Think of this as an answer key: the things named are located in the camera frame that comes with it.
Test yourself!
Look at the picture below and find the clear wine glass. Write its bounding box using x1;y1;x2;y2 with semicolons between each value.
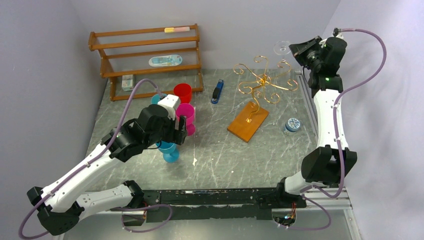
273;40;291;66

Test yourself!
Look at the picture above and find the blue wine glass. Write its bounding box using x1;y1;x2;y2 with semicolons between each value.
156;141;180;163

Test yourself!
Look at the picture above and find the pink plastic wine glass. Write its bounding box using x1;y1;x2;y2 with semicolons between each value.
175;103;196;136

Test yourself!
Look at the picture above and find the teal plastic wine glass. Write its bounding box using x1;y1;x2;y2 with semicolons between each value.
150;93;167;105

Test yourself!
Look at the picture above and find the red plastic wine glass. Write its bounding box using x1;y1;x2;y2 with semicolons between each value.
173;83;192;104

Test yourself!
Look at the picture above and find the gold wire wine glass rack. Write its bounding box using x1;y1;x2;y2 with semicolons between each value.
227;55;299;143

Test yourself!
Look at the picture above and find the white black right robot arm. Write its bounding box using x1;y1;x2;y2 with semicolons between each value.
274;36;358;208

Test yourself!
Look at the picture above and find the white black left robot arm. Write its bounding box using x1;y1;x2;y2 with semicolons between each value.
27;103;188;236

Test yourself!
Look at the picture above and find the wooden shelf rack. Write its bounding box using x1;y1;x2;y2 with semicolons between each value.
88;23;204;102

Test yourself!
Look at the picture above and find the blue stapler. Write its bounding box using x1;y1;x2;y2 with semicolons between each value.
210;79;224;104

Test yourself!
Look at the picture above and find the small teal white box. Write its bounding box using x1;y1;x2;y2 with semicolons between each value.
121;74;135;92

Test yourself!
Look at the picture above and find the blue white oval package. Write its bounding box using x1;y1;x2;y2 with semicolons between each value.
148;54;183;67

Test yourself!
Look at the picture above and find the yellow pink eraser bar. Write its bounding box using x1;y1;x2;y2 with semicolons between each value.
164;26;191;34

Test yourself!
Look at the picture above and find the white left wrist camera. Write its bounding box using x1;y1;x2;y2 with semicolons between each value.
157;94;181;120

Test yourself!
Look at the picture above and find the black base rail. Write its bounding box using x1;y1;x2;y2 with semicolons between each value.
124;183;307;223

